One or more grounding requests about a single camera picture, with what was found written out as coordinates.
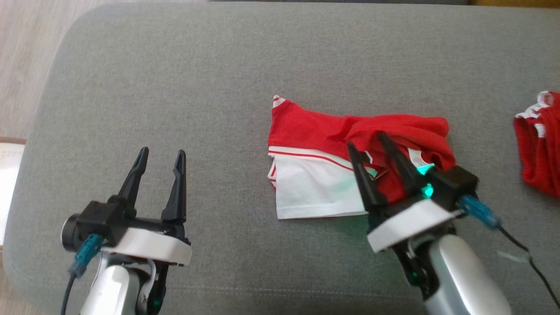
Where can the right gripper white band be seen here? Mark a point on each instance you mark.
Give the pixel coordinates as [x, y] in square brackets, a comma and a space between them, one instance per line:
[407, 223]

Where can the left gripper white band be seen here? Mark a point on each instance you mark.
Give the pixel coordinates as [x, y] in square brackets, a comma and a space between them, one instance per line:
[148, 243]

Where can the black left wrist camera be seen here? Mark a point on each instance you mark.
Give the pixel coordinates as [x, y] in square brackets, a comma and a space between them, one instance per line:
[98, 218]

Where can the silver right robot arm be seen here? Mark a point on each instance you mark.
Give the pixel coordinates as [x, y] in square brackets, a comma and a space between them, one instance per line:
[468, 280]

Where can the red shorts white side stripe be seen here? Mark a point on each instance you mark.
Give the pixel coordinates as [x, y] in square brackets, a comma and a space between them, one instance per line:
[540, 153]

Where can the red jersey white sleeves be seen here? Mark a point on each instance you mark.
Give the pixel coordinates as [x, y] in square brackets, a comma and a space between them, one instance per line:
[315, 183]

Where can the white rug brown edge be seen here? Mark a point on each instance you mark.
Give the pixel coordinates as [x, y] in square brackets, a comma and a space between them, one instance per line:
[8, 183]

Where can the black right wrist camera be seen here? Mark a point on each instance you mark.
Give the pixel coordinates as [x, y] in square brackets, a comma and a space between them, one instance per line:
[455, 183]

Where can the grey fabric sofa seat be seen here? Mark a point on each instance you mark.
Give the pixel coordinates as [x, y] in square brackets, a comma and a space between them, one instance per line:
[197, 96]

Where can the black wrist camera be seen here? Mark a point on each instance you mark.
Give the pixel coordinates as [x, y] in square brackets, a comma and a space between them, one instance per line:
[455, 183]
[98, 218]

